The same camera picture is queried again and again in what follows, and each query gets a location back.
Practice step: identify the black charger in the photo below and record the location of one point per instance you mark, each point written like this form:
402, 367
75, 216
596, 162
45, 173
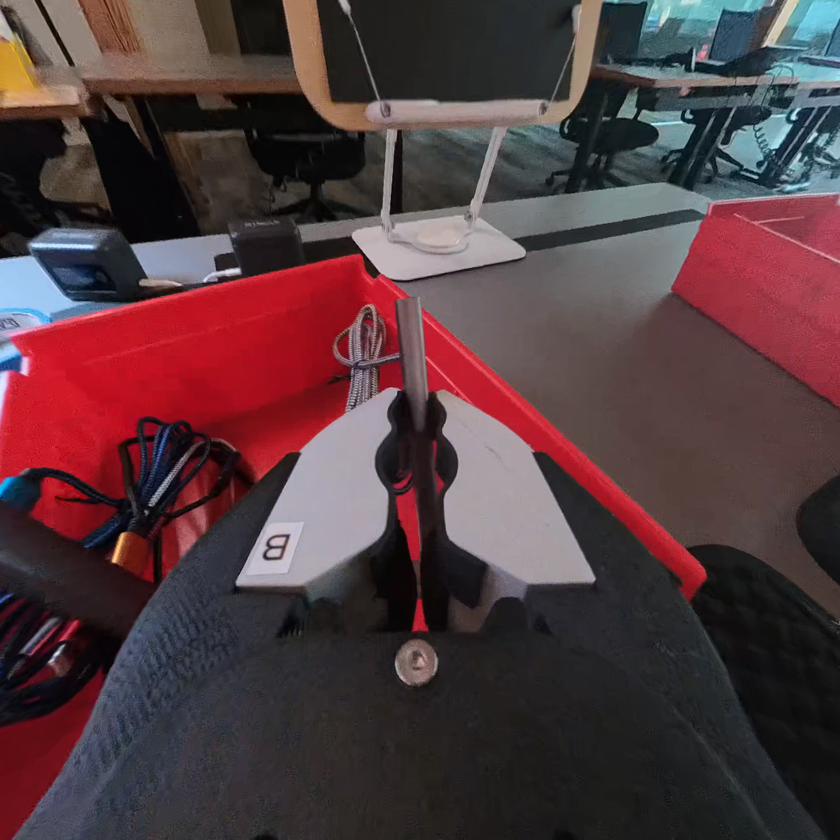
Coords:
266, 246

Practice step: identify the blue white round object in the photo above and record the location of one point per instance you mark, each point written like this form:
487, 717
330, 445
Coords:
19, 325

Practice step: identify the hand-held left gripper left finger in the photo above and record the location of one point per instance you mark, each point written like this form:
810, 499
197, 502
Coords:
328, 505

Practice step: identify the red plastic bin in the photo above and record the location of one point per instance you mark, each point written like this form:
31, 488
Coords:
741, 308
229, 341

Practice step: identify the black bin divider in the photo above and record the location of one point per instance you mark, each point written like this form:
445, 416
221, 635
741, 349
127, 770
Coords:
65, 571

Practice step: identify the yellow plastic bin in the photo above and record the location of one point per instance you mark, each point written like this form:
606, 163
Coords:
16, 65

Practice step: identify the black rounded object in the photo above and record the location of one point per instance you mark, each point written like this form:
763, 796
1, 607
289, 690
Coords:
823, 518

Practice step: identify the white panel stand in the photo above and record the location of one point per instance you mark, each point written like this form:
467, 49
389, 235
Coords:
485, 253

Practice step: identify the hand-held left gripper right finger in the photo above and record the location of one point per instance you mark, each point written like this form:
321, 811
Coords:
512, 512

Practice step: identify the grey usb hub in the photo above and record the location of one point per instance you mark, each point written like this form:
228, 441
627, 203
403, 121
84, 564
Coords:
412, 354

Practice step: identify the black box device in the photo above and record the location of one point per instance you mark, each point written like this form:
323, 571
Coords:
85, 262

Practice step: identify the black laptop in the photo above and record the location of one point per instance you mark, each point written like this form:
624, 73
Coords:
738, 33

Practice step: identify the wooden office desk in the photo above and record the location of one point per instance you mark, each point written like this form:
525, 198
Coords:
197, 72
689, 82

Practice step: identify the black office chair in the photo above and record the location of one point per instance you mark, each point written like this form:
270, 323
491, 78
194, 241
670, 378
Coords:
308, 157
617, 138

